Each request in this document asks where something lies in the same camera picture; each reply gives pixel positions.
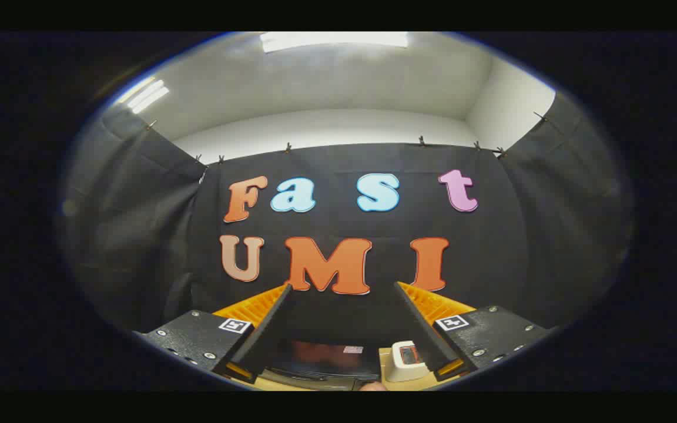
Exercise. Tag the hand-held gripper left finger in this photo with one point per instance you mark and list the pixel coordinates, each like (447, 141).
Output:
(268, 329)

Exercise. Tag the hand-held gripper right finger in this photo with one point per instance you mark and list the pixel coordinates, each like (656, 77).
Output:
(418, 326)

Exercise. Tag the black toaster oven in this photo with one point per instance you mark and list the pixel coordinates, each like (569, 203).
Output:
(321, 367)

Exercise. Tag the white slotted tray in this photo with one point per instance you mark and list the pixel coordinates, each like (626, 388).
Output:
(412, 373)

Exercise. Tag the row of small cloth clips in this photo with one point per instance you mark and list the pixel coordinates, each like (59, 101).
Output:
(287, 147)

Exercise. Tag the rectangular ceiling light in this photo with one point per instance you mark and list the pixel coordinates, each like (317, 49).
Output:
(146, 94)

